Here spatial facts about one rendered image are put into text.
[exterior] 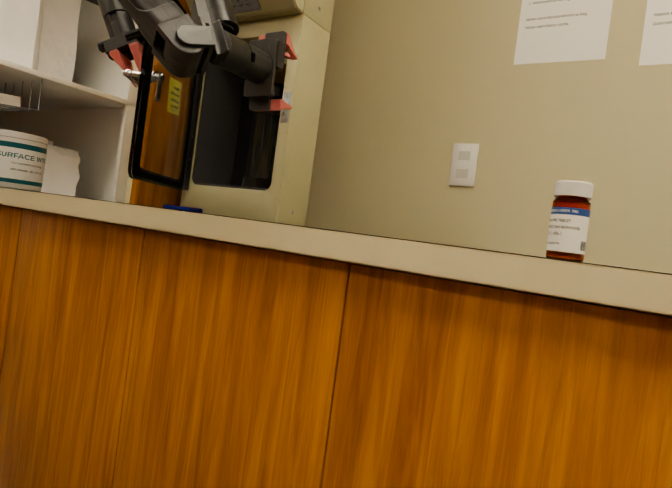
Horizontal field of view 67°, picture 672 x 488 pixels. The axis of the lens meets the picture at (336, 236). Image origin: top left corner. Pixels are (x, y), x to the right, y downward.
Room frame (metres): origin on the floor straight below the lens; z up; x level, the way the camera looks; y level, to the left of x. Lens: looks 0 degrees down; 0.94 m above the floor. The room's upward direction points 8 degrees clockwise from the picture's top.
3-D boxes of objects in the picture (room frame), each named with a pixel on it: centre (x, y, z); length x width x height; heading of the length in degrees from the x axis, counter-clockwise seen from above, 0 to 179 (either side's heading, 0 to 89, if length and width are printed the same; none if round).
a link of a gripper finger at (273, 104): (0.96, 0.15, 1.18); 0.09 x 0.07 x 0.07; 149
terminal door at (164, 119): (1.14, 0.41, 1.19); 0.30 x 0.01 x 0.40; 179
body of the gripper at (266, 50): (0.90, 0.19, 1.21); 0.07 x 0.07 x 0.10; 59
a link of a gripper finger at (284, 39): (0.96, 0.15, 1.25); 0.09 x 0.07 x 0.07; 149
